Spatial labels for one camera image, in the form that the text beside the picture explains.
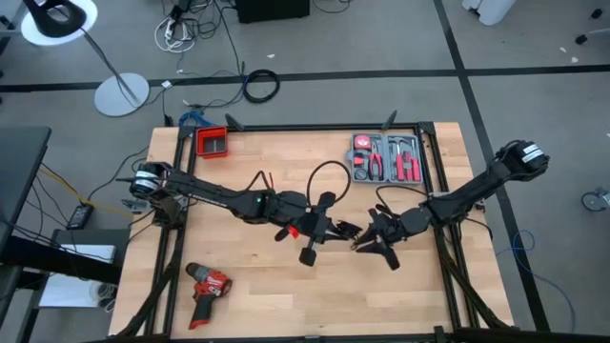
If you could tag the black aluminium table frame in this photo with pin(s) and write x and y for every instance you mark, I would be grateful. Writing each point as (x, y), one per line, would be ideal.
(310, 127)

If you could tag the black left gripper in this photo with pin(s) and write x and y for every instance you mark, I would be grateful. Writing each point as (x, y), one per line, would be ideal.
(320, 228)

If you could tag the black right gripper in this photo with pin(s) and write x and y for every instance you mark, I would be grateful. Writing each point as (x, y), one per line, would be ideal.
(393, 228)

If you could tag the white plastic object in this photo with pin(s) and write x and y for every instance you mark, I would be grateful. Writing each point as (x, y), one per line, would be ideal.
(491, 9)

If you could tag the black desk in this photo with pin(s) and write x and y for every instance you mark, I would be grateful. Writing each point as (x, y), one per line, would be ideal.
(19, 162)

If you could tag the floor lamp with round base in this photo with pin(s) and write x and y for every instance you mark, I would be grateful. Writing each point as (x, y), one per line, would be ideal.
(121, 95)

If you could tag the black side table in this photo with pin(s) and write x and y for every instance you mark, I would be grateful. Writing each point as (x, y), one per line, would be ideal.
(90, 236)

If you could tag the office chair base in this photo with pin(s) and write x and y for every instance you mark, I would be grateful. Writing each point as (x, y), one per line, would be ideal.
(581, 39)

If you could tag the black power brick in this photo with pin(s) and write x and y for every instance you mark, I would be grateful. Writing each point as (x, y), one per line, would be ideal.
(80, 215)

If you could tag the black box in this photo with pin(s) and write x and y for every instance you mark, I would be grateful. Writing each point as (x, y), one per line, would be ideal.
(271, 9)

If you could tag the red tape measure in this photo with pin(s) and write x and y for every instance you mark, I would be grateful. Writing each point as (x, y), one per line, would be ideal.
(362, 142)

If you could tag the grey tool case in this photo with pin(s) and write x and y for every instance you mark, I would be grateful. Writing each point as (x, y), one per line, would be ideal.
(385, 143)

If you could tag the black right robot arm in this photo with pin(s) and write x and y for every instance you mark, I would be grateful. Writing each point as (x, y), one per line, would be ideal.
(476, 188)

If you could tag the red plastic bin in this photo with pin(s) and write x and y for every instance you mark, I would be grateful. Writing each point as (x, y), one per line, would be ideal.
(200, 143)

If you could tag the black round bit holder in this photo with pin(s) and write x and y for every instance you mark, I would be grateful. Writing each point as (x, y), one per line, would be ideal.
(361, 174)

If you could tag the white panel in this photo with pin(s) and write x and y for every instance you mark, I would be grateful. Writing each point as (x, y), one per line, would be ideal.
(71, 290)

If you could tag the grey caster wheel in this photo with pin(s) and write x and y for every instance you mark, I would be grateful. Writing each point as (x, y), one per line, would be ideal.
(593, 201)

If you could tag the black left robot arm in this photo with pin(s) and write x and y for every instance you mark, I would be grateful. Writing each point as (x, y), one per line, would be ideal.
(209, 195)

